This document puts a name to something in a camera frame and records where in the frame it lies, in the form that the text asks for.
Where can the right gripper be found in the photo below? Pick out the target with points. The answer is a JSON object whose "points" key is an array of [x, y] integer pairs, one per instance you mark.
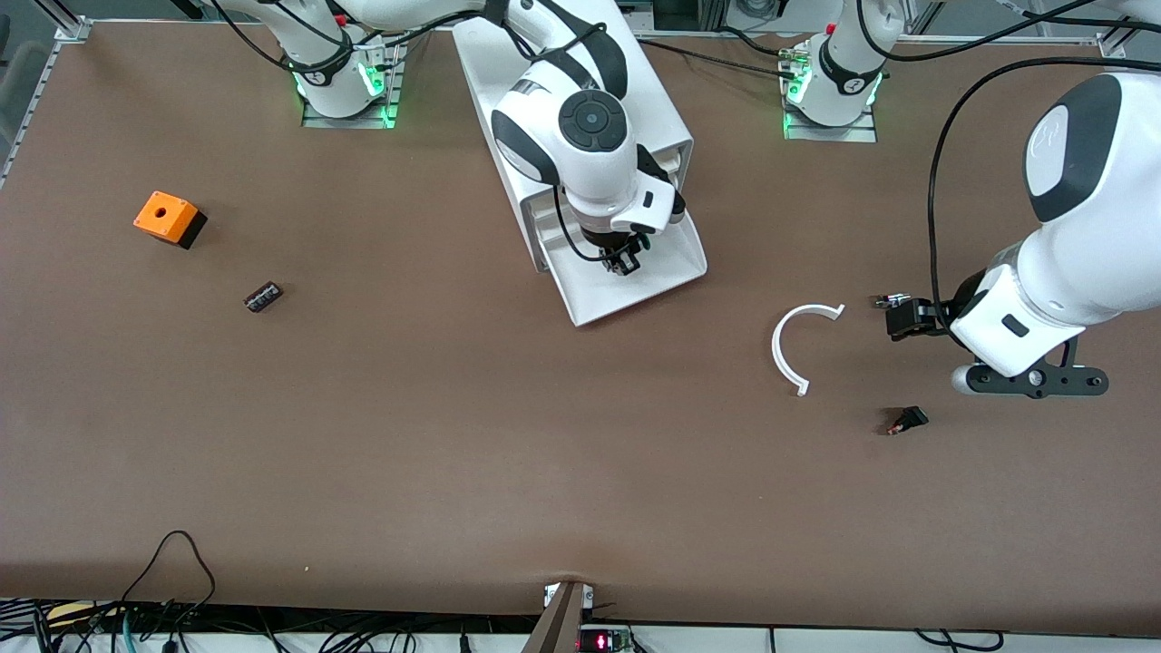
{"points": [[613, 246]]}

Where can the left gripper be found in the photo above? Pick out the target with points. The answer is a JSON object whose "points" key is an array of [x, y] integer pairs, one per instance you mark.
{"points": [[918, 318]]}

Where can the white low cabinet drawer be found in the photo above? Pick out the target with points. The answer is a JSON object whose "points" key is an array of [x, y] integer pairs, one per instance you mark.
{"points": [[635, 295]]}

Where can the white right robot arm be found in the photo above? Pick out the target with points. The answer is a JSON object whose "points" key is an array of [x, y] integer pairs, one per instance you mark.
{"points": [[590, 118]]}

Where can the small metal screw part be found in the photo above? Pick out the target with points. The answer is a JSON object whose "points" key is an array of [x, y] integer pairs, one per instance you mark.
{"points": [[887, 299]]}

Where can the small black terminal block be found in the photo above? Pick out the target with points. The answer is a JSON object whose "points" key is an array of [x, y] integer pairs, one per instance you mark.
{"points": [[263, 297]]}

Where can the device with red display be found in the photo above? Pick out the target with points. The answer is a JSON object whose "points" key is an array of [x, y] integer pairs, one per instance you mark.
{"points": [[603, 642]]}

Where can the small black rocker switch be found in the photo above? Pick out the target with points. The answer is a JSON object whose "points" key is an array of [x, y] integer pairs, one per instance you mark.
{"points": [[912, 417]]}

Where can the white curved plastic bracket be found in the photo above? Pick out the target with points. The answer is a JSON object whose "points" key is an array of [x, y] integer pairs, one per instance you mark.
{"points": [[775, 349]]}

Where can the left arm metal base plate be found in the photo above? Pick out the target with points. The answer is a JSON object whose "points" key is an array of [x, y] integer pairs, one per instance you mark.
{"points": [[853, 134]]}

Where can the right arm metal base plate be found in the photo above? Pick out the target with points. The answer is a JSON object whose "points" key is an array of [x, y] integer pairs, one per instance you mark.
{"points": [[349, 121]]}

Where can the small metal post bracket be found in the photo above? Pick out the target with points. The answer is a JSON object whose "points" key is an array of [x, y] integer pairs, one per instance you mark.
{"points": [[590, 596]]}

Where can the brown camera post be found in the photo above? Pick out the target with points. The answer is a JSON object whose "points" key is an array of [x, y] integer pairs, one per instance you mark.
{"points": [[558, 626]]}

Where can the orange button enclosure box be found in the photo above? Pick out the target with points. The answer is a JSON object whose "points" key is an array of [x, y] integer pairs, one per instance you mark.
{"points": [[163, 216]]}

